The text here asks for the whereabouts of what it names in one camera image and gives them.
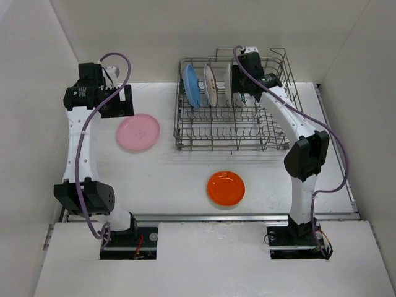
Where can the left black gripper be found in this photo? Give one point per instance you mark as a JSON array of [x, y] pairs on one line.
[[127, 109]]

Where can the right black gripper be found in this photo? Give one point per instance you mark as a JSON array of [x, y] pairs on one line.
[[236, 86]]

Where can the plain white plate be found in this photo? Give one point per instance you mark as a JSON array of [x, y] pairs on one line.
[[227, 84]]

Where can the pink plate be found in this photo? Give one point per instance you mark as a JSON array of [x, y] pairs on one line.
[[138, 132]]

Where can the white plate orange sunburst pattern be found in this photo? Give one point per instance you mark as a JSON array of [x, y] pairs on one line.
[[210, 86]]

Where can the blue plate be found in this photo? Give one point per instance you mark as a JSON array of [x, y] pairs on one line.
[[191, 86]]

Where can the white plate teal rim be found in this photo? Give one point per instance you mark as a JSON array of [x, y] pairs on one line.
[[239, 100]]

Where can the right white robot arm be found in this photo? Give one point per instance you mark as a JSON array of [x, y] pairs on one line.
[[308, 146]]

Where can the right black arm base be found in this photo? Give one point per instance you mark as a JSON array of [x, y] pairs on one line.
[[283, 245]]

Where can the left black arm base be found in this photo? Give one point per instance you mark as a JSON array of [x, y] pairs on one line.
[[135, 244]]

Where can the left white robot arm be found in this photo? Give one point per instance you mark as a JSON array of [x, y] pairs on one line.
[[81, 190]]

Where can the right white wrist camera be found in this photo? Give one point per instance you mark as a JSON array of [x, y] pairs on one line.
[[249, 49]]

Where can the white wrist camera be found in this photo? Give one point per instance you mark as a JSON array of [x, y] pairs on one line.
[[249, 49], [110, 77]]

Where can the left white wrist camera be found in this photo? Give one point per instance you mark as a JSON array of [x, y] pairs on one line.
[[110, 77]]

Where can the grey wire dish rack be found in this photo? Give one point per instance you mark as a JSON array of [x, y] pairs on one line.
[[222, 128]]

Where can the silver metal rail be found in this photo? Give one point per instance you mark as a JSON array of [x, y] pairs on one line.
[[239, 217]]

